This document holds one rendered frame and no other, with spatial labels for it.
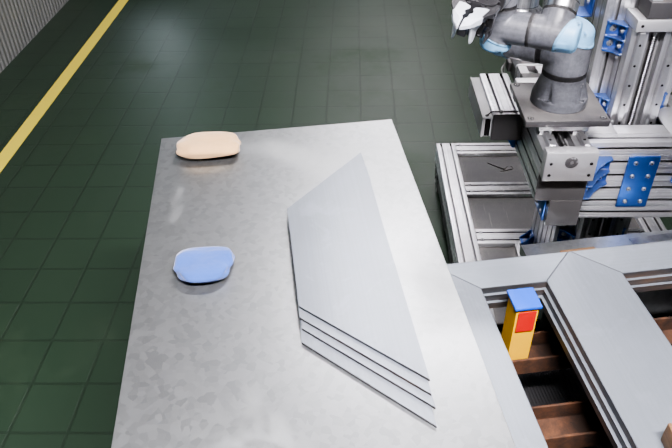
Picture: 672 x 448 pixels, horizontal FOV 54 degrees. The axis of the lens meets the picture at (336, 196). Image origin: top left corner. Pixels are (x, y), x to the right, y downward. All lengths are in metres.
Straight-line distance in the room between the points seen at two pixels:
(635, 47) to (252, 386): 1.38
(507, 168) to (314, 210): 1.83
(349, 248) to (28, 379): 1.67
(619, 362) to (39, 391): 1.95
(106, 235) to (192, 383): 2.12
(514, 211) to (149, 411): 2.04
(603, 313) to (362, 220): 0.56
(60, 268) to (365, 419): 2.22
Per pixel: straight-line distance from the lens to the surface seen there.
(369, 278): 1.26
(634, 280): 1.70
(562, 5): 1.58
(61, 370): 2.71
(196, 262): 1.32
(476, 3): 1.38
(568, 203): 1.96
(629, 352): 1.51
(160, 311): 1.28
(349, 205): 1.43
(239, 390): 1.13
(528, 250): 1.97
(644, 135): 2.06
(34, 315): 2.95
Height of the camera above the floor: 1.94
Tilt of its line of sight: 37 degrees down
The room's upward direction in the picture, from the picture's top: 2 degrees counter-clockwise
